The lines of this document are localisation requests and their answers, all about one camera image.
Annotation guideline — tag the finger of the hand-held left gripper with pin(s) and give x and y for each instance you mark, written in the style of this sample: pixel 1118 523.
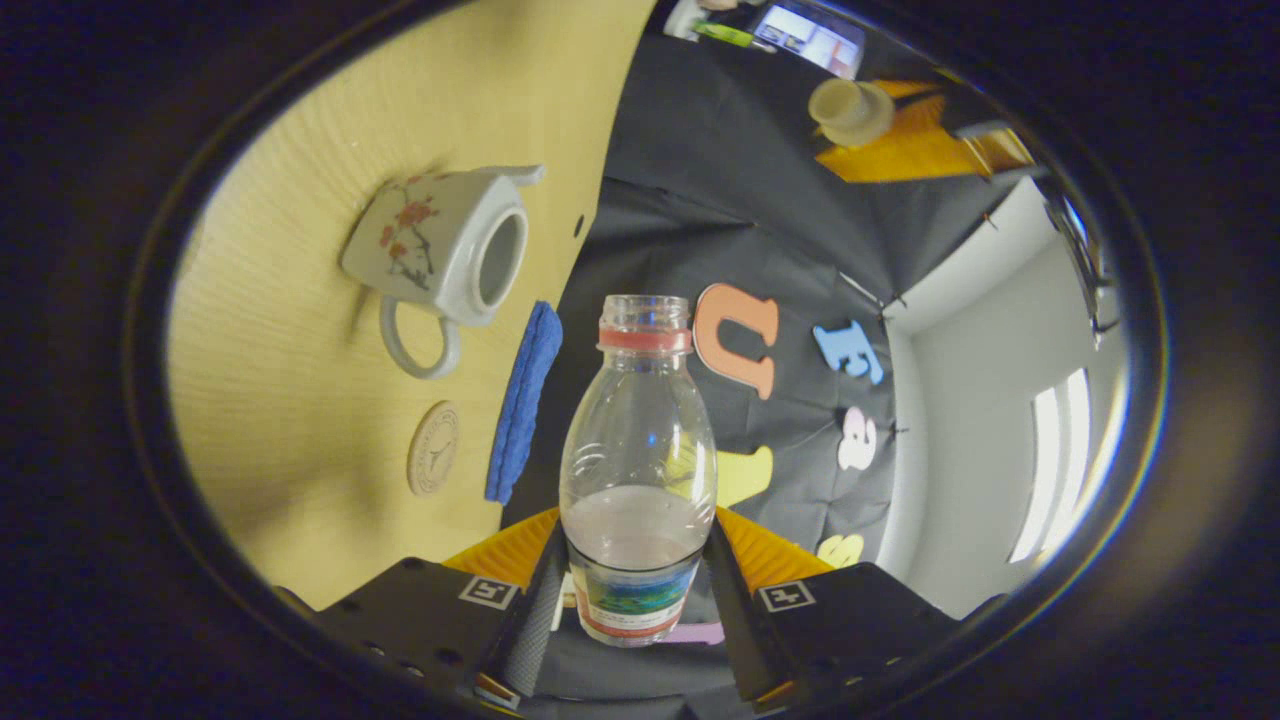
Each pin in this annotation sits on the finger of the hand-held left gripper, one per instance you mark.
pixel 950 105
pixel 930 155

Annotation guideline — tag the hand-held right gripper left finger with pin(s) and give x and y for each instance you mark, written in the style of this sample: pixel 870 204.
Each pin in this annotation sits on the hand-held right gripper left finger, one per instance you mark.
pixel 535 625

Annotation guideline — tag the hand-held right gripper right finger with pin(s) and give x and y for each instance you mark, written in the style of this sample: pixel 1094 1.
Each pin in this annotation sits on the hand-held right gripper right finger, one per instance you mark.
pixel 740 630

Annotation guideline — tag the clear plastic water bottle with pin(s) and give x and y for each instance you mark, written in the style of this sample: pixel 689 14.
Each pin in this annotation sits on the clear plastic water bottle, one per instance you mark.
pixel 640 460

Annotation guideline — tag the round wooden coaster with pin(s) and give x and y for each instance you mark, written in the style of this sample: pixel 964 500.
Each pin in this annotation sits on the round wooden coaster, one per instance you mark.
pixel 433 448

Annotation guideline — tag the white floral teacup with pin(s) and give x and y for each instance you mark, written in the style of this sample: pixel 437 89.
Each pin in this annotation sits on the white floral teacup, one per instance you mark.
pixel 435 250

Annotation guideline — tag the small green bottle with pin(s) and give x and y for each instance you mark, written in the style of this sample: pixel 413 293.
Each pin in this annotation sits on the small green bottle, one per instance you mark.
pixel 730 35

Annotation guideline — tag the computer monitor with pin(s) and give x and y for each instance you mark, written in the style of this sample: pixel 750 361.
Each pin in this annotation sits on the computer monitor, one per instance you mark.
pixel 808 36

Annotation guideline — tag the blue folded towel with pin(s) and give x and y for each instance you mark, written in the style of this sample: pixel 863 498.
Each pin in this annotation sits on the blue folded towel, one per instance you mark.
pixel 523 400

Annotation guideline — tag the black backdrop cloth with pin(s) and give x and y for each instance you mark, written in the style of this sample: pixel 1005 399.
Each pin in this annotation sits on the black backdrop cloth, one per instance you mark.
pixel 700 200

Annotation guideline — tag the ceiling light panel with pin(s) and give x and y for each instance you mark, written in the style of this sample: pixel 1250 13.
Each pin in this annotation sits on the ceiling light panel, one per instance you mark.
pixel 1050 460

